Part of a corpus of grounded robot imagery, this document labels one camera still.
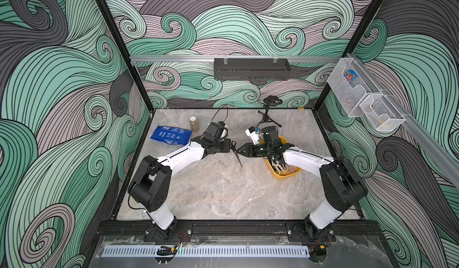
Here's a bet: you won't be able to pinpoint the cream kitchen scissors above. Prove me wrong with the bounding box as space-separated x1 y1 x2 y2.
271 161 289 174

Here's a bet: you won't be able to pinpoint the small black scissors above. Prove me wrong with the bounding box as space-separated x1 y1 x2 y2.
230 140 243 168

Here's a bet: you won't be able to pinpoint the yellow storage box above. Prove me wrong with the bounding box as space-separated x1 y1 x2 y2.
263 157 302 180

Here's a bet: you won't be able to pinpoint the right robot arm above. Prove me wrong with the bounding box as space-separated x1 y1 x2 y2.
237 142 368 239

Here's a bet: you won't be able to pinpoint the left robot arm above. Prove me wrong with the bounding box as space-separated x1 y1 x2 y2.
128 137 231 231

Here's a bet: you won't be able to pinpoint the small spice bottle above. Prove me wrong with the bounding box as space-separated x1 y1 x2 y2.
189 116 200 133

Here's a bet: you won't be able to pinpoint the blue snack bag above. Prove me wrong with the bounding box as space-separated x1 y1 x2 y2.
151 126 192 146

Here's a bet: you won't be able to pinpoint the black mini tripod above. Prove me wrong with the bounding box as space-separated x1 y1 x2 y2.
257 96 283 128

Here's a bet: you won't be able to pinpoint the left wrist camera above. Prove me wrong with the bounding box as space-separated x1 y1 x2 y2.
204 122 228 142

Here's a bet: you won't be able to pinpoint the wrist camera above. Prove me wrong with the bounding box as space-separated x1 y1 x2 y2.
204 122 228 142
245 126 279 145

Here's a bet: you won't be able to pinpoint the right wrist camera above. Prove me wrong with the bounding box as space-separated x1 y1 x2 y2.
245 126 279 145

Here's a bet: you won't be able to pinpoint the black wall shelf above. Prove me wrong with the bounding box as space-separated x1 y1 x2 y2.
213 59 291 82

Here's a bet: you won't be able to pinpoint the aluminium wall rail back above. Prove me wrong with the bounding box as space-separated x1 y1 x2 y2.
130 55 341 63

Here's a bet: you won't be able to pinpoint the aluminium wall rail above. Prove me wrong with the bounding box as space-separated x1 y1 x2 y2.
130 55 341 63
346 53 459 188

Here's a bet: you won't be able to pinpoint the large clear wall bin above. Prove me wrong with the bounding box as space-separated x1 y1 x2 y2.
328 58 371 118

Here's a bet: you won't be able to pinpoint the white slotted cable duct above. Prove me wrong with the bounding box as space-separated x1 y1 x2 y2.
101 245 310 258

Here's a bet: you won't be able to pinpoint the small clear wall bin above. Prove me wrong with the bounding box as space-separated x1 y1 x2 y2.
359 93 406 133

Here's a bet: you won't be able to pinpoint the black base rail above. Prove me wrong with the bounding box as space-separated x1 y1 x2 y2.
96 220 382 244

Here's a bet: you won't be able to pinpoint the aluminium wall rail right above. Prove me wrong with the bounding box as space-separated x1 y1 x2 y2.
346 53 459 188

